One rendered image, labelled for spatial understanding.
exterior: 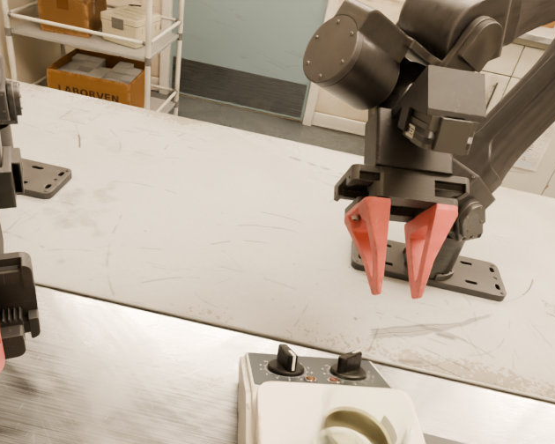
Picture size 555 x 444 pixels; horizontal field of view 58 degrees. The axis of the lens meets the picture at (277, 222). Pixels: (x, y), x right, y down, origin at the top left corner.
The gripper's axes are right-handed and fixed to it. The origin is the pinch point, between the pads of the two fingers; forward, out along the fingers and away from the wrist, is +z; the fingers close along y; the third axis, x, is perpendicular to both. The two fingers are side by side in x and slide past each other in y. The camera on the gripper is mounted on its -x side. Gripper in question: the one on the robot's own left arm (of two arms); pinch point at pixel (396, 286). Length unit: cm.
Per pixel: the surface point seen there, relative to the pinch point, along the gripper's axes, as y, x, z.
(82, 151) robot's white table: -37, 36, -22
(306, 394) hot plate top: -7.5, -1.8, 8.9
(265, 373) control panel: -10.0, 3.4, 7.9
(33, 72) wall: -112, 201, -121
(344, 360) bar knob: -3.3, 3.0, 6.3
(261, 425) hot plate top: -10.9, -3.6, 11.0
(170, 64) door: -54, 252, -166
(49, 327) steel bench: -30.2, 12.6, 5.4
